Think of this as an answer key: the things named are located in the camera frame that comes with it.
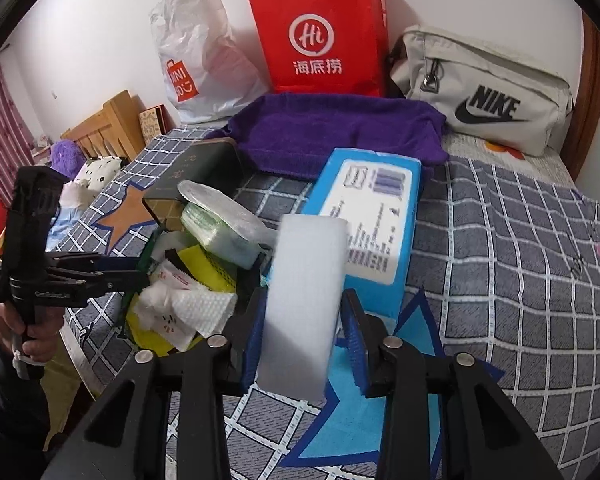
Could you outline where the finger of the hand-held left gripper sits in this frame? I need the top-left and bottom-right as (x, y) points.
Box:
(97, 255), (143, 274)
(97, 271), (152, 295)

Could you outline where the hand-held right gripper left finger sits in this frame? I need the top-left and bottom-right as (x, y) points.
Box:
(45, 284), (269, 480)

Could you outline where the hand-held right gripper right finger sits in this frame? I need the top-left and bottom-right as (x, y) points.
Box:
(340, 289), (563, 480)

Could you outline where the white red print sachet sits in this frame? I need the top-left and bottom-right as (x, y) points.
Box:
(149, 259), (207, 292)

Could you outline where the white foam block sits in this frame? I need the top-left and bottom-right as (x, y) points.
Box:
(256, 213), (349, 404)

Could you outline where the white paper tissue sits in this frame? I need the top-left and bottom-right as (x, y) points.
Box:
(139, 282), (239, 340)

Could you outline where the yellow fabric pouch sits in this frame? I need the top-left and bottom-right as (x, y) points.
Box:
(127, 244), (239, 357)

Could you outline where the green wet wipe pack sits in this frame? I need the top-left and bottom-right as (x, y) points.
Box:
(177, 179), (277, 269)

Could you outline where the dark green tin box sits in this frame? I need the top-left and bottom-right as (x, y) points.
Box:
(117, 137), (246, 356)

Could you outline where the person's left forearm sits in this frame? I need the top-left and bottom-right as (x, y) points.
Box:
(0, 340), (53, 480)

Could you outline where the person's left hand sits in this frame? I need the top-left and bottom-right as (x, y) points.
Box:
(0, 304), (64, 366)

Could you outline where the light floral quilt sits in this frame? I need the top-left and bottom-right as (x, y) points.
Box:
(46, 182), (89, 252)

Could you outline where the purple plush toy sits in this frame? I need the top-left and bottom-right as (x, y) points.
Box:
(49, 139), (89, 181)

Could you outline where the white dotted pillow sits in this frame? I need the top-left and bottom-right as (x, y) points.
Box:
(73, 155), (125, 197)

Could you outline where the pink striped curtain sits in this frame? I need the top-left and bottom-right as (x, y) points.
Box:
(0, 56), (37, 213)

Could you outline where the wooden bed headboard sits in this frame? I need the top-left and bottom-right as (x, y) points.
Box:
(61, 90), (147, 162)

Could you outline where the blue tissue packet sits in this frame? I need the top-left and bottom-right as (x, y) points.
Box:
(299, 147), (424, 322)

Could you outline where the brown patterned box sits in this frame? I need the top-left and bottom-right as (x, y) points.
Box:
(138, 104), (172, 140)

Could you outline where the grey checked bedsheet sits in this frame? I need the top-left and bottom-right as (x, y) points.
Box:
(45, 124), (600, 480)

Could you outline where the white plastic shopping bag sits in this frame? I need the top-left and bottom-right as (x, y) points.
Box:
(149, 0), (270, 126)

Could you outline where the purple towel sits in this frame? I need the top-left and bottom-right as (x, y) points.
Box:
(226, 93), (449, 182)

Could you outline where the grey waist bag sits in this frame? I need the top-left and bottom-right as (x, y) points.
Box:
(387, 24), (577, 157)

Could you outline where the red paper shopping bag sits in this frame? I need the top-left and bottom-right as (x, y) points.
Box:
(247, 0), (389, 100)

